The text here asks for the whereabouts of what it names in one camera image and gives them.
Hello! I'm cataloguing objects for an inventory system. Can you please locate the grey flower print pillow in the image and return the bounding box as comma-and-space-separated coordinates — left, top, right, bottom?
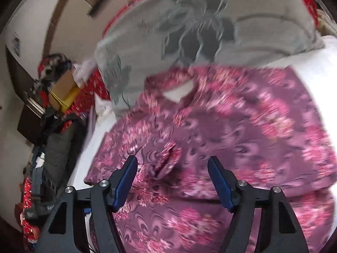
95, 0, 325, 118

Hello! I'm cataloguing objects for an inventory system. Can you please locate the dark wooden cabinet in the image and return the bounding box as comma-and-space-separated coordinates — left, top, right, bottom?
17, 103, 46, 143

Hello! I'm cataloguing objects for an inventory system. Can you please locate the wall sticker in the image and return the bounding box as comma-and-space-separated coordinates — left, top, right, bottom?
12, 33, 21, 57

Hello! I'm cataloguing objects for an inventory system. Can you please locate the brown cardboard box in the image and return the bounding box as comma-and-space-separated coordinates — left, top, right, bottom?
51, 70, 79, 103

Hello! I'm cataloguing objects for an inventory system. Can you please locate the white plastic bag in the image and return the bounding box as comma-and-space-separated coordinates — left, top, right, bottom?
72, 61, 98, 87

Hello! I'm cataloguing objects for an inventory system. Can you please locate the pile of mixed clothes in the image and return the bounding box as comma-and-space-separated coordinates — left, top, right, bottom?
34, 53, 73, 95

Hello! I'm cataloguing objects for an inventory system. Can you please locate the white quilted bedspread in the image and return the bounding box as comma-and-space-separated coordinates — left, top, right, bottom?
64, 34, 337, 253

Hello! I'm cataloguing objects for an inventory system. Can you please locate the purple floral blouse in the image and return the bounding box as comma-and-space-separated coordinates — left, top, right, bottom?
84, 65, 337, 253

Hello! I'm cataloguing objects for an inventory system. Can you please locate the brown door frame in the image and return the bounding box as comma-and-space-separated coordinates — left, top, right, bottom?
43, 0, 73, 56

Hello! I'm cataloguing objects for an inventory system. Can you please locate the red patterned cloth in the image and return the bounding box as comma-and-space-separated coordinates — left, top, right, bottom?
21, 178, 43, 243

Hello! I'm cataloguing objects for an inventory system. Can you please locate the dark grey padded jacket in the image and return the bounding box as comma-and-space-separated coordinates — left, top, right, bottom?
39, 116, 85, 190

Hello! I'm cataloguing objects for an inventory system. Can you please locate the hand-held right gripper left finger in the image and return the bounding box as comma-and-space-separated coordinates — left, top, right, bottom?
34, 155, 139, 253

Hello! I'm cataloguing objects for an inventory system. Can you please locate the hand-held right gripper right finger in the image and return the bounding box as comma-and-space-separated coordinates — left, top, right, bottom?
207, 156, 310, 253

